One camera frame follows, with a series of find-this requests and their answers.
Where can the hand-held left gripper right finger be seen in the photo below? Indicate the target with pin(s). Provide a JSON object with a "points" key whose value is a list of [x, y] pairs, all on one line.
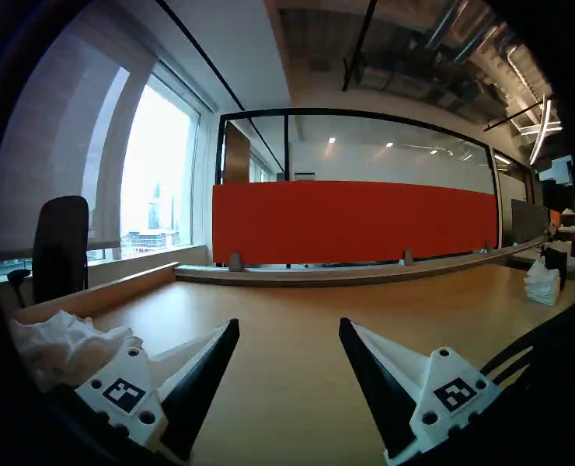
{"points": [[438, 388]]}

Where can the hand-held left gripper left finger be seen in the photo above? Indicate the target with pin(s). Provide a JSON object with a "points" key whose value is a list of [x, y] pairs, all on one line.
{"points": [[137, 383]]}

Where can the heap of white towels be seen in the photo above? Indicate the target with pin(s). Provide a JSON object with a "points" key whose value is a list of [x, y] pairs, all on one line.
{"points": [[66, 347]]}

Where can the stack of white towels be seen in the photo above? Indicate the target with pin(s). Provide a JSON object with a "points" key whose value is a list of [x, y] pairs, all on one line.
{"points": [[542, 284]]}

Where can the black office chair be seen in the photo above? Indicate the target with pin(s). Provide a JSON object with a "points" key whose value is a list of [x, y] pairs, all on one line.
{"points": [[57, 250]]}

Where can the red desk screen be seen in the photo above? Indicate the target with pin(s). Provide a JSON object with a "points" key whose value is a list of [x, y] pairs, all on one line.
{"points": [[353, 224]]}

